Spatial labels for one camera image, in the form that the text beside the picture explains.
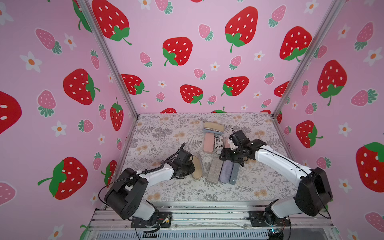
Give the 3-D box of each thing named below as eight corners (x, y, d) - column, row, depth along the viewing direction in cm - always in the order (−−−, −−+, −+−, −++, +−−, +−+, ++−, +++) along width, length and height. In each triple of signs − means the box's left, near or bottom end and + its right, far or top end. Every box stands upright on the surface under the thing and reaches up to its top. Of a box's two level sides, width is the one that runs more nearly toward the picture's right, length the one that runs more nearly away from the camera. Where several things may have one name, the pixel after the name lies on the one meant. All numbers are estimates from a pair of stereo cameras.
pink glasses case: (203, 152, 101) (203, 150, 99) (202, 135, 111) (202, 132, 109) (215, 152, 101) (215, 150, 99) (213, 135, 111) (214, 132, 109)
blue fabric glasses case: (201, 131, 113) (201, 128, 110) (206, 121, 119) (206, 118, 117) (221, 137, 109) (222, 134, 106) (225, 127, 115) (226, 124, 113)
